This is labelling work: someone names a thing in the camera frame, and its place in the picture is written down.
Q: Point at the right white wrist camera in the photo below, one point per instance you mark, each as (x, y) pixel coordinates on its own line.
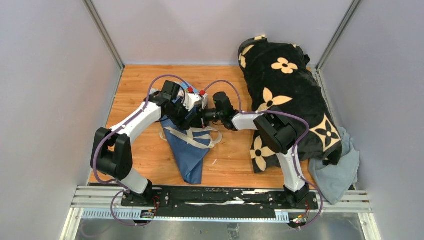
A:
(204, 101)

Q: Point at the right aluminium corner post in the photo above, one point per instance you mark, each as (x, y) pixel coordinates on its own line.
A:
(353, 7)

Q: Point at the left aluminium corner post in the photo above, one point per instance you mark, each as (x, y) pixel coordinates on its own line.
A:
(93, 12)

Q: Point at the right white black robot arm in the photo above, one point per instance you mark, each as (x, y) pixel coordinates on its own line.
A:
(277, 133)

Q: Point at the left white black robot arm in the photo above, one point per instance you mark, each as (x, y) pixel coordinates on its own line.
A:
(112, 147)

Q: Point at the grey blue cloth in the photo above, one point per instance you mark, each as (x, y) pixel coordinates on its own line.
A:
(335, 180)

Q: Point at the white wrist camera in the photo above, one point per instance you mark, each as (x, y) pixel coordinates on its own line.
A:
(204, 101)
(191, 100)

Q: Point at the blue wrapping paper sheet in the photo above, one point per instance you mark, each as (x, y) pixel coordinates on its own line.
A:
(188, 158)

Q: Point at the black floral plush blanket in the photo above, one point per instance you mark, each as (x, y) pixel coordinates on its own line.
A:
(278, 79)

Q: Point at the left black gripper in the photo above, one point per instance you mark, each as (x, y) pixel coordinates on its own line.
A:
(183, 123)

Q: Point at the cream printed ribbon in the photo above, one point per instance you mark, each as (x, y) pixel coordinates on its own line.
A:
(191, 139)

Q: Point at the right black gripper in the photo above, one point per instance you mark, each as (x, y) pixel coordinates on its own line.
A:
(202, 117)

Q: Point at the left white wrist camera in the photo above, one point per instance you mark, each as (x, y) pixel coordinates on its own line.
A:
(191, 100)

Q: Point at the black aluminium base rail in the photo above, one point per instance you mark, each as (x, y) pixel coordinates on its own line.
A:
(185, 204)

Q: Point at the aluminium corner post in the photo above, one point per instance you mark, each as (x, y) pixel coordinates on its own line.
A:
(353, 7)
(93, 12)

